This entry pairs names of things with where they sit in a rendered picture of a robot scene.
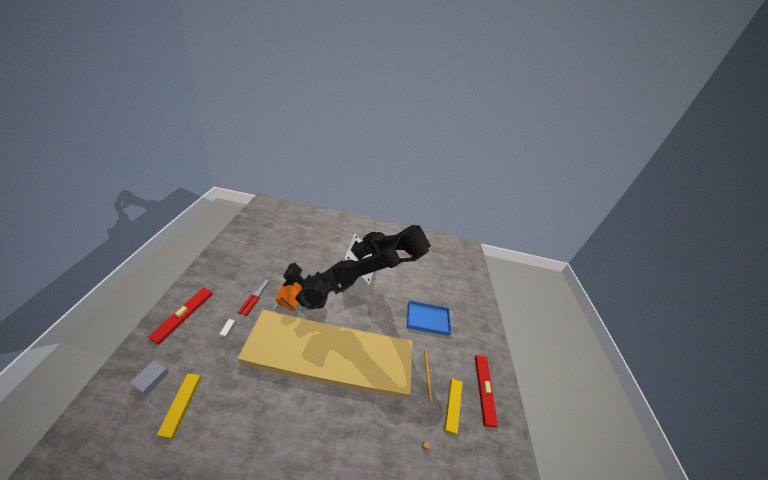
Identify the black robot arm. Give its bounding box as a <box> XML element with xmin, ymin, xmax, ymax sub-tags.
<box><xmin>295</xmin><ymin>225</ymin><xmax>431</xmax><ymax>310</ymax></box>

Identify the tan panel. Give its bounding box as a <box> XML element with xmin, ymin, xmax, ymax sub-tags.
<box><xmin>238</xmin><ymin>309</ymin><xmax>412</xmax><ymax>399</ymax></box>

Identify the blue shallow tray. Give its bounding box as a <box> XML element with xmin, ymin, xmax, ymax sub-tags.
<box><xmin>407</xmin><ymin>300</ymin><xmax>451</xmax><ymax>337</ymax></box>

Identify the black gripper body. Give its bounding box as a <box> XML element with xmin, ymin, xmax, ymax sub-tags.
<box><xmin>283</xmin><ymin>263</ymin><xmax>328</xmax><ymax>309</ymax></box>

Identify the yellow flat bar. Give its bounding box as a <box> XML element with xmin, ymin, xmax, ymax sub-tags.
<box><xmin>443</xmin><ymin>379</ymin><xmax>462</xmax><ymax>435</ymax></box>
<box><xmin>157</xmin><ymin>374</ymin><xmax>202</xmax><ymax>439</ymax></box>

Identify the red long flat bar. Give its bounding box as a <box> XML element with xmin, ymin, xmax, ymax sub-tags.
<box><xmin>148</xmin><ymin>288</ymin><xmax>213</xmax><ymax>345</ymax></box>
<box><xmin>474</xmin><ymin>355</ymin><xmax>498</xmax><ymax>428</ymax></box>

